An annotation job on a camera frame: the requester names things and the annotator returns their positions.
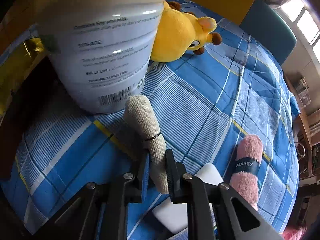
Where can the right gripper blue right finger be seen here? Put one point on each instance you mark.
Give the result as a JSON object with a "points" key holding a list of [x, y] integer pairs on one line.
{"points": [[180, 183]]}

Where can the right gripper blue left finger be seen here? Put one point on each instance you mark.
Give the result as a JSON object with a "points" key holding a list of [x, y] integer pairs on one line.
{"points": [[136, 181]]}

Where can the beige sock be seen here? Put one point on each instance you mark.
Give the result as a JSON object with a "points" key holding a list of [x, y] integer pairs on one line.
{"points": [[140, 116]]}

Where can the pink towel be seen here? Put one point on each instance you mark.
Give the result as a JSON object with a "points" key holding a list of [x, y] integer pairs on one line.
{"points": [[247, 163]]}

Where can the blue tissue pack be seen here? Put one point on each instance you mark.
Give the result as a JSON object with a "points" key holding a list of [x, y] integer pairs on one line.
{"points": [[183, 235]]}

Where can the blue plaid bed cover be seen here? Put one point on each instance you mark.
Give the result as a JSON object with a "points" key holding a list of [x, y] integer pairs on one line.
{"points": [[204, 104]]}

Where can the white protein powder can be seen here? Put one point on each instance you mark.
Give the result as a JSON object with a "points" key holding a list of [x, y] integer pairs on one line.
{"points": [[100, 49]]}

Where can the gold metal tray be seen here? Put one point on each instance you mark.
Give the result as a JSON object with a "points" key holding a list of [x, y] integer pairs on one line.
{"points": [[17, 68]]}

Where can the grey yellow blue headboard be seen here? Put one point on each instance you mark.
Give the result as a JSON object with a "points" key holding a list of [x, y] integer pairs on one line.
{"points": [[259, 20]]}

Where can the window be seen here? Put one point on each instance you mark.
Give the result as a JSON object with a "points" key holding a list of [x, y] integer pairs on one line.
{"points": [[303, 24]]}

